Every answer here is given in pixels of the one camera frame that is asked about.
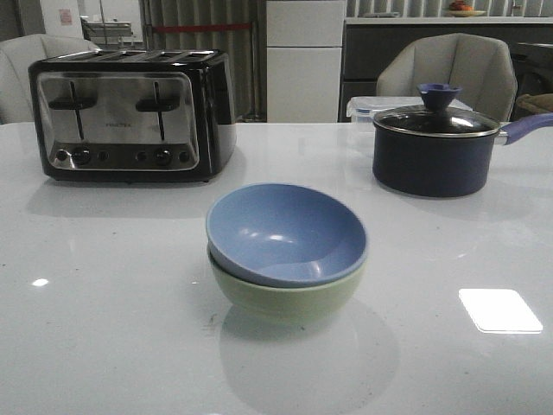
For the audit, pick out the blue bowl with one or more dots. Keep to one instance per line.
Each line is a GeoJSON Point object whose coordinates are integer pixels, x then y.
{"type": "Point", "coordinates": [285, 236]}

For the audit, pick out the green bowl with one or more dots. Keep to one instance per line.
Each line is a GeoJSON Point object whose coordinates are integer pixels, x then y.
{"type": "Point", "coordinates": [287, 306]}

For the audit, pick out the clear plastic container blue lid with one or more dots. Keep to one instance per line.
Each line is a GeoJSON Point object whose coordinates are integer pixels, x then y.
{"type": "Point", "coordinates": [362, 109]}

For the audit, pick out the dark blue saucepan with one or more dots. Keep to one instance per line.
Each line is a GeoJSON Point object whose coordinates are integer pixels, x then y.
{"type": "Point", "coordinates": [443, 165]}

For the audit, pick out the white refrigerator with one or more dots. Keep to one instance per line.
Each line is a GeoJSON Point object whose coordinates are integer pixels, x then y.
{"type": "Point", "coordinates": [303, 59]}

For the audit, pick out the black and silver toaster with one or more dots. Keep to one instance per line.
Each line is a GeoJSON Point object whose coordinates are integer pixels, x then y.
{"type": "Point", "coordinates": [134, 115]}

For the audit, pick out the glass pot lid blue knob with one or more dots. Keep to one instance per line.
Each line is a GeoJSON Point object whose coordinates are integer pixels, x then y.
{"type": "Point", "coordinates": [436, 117]}

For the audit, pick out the red barrier belt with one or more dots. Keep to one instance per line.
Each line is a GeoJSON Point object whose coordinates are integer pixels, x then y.
{"type": "Point", "coordinates": [202, 28]}

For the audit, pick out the grey counter cabinet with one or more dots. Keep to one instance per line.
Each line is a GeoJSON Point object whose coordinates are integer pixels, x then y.
{"type": "Point", "coordinates": [371, 44]}

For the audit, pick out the beige chair right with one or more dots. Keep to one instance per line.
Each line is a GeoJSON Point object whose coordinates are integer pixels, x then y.
{"type": "Point", "coordinates": [481, 66]}

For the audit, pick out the beige chair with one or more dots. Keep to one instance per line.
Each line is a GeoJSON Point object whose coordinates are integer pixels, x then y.
{"type": "Point", "coordinates": [481, 66]}
{"type": "Point", "coordinates": [16, 56]}

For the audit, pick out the fruit plate on counter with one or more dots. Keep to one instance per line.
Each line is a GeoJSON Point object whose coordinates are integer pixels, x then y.
{"type": "Point", "coordinates": [460, 8]}

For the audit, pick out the beige chair left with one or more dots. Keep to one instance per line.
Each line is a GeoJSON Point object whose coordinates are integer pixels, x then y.
{"type": "Point", "coordinates": [16, 56]}

